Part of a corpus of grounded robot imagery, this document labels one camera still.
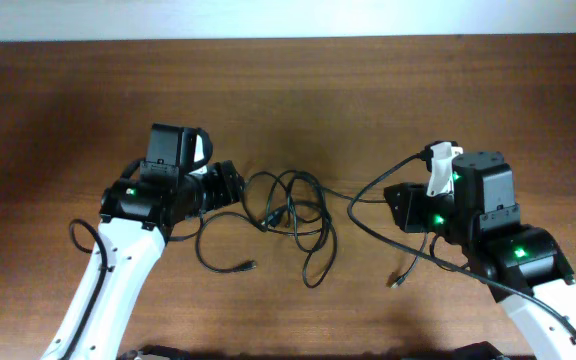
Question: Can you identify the black cable with silver plug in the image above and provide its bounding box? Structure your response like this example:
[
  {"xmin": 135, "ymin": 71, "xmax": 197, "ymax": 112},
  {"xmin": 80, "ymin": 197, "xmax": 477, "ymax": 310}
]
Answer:
[{"xmin": 195, "ymin": 171, "xmax": 329, "ymax": 275}]

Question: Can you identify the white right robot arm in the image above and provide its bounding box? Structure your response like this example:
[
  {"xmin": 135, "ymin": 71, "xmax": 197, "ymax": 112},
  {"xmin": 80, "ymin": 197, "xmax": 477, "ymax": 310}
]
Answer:
[{"xmin": 384, "ymin": 152, "xmax": 576, "ymax": 359}]

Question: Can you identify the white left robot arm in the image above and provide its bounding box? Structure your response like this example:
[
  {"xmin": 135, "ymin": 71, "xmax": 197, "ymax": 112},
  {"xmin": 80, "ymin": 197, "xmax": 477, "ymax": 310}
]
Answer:
[{"xmin": 43, "ymin": 124, "xmax": 243, "ymax": 359}]

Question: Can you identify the black right camera cable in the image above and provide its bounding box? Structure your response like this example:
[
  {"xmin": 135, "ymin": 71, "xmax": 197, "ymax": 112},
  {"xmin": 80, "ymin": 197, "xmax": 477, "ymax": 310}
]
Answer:
[{"xmin": 346, "ymin": 152, "xmax": 576, "ymax": 360}]

